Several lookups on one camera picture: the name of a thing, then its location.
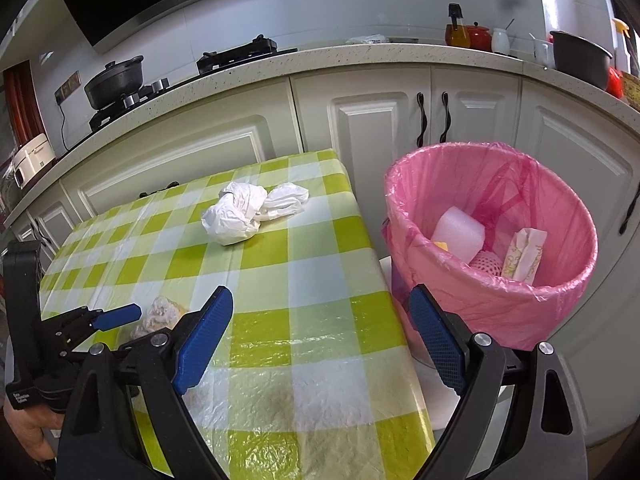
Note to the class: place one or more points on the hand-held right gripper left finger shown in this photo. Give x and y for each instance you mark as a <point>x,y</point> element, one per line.
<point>205,340</point>

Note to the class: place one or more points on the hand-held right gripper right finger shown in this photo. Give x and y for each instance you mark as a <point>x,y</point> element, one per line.
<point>437,340</point>

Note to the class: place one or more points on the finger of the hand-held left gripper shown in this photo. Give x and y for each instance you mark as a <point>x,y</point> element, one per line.
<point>120,316</point>

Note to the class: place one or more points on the beige paper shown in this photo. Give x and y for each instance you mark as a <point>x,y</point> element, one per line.
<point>160,312</point>

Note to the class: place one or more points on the pink trash bin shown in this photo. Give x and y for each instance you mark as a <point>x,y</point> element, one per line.
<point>500,305</point>

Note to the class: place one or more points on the pink foam fruit net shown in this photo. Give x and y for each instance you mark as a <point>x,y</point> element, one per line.
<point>486,263</point>

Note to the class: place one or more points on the yellow sponge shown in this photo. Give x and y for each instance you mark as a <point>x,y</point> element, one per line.
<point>441,245</point>

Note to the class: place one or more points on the large white foam block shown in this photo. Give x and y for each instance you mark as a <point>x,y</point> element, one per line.
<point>457,232</point>

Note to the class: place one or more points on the patterned paper packet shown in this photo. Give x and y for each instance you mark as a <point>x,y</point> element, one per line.
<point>525,255</point>

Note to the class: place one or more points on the white plastic bag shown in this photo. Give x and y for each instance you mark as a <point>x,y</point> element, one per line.
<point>235,215</point>

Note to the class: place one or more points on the person's left hand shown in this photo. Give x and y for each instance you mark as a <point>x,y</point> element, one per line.
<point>25,427</point>

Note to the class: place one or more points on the green checked tablecloth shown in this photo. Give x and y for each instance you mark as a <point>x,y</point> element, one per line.
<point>300,270</point>

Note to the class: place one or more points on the white rice cooker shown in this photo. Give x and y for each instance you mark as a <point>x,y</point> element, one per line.
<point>32,160</point>

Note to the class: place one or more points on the wide white cabinet door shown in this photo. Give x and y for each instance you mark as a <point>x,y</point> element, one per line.
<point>200,145</point>

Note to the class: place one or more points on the red curtain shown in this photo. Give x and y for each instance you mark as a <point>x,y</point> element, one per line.
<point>20,105</point>

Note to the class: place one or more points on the black burner grate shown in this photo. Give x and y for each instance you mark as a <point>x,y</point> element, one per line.
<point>235,55</point>
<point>145,102</point>

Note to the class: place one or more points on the silver stove knob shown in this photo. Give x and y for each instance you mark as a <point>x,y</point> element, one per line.
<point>131,100</point>
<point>160,85</point>

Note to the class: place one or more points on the black cooking pot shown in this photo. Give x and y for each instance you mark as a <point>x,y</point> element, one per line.
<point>115,82</point>

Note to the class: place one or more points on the black glass gas cooktop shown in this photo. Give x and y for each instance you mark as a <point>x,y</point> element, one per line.
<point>190,80</point>

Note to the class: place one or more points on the speckled kitchen countertop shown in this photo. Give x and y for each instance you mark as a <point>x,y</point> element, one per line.
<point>350,57</point>

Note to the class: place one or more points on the white jar with spoon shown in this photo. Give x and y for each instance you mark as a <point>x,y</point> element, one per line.
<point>500,42</point>

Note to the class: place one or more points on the red lidded pot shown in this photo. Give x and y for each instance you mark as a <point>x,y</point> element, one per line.
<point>480,37</point>

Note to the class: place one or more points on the amber bottle with black top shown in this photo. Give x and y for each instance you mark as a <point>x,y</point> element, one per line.
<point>456,32</point>

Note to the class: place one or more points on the clear plastic bag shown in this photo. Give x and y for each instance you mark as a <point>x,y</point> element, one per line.
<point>366,39</point>

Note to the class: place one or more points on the red container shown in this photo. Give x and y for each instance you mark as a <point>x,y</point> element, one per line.
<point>614,82</point>

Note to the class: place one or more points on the black inner cooking bowl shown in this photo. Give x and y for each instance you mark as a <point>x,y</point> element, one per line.
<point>580,60</point>

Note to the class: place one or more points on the patterned box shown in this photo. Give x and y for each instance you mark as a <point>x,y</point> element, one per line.
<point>631,90</point>

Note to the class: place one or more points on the yellow spray bottle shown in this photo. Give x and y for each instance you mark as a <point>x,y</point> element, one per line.
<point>621,45</point>

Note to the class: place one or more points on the brown wall socket panel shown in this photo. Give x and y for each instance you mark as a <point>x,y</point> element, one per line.
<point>67,87</point>

